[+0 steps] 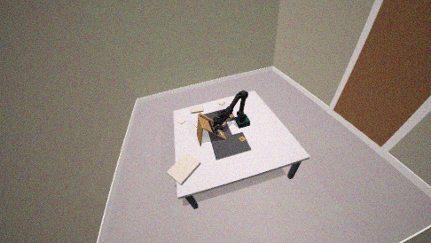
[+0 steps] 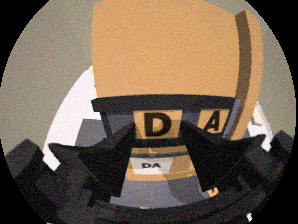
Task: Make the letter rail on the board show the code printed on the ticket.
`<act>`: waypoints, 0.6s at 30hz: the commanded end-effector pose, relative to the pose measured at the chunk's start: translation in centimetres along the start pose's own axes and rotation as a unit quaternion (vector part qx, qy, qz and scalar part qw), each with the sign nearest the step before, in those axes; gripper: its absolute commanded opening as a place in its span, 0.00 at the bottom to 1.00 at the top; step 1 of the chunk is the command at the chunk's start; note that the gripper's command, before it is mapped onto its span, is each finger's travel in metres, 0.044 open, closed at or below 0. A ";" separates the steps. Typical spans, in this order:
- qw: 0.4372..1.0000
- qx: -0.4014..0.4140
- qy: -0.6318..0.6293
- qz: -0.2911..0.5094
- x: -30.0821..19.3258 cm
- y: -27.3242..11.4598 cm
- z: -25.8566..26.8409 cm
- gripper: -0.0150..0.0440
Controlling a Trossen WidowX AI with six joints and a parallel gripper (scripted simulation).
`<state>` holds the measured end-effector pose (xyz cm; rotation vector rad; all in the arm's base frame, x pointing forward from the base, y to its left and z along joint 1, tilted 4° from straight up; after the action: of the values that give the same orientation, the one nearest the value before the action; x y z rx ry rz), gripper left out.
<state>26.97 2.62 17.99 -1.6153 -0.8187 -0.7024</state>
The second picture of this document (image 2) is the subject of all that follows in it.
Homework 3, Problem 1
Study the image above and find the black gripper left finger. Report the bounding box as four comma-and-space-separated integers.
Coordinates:
47, 123, 136, 197

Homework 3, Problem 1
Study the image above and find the tan letter tile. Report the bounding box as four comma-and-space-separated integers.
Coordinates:
196, 109, 229, 133
206, 186, 218, 197

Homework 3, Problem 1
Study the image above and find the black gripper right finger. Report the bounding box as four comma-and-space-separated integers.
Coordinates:
180, 120, 266, 192

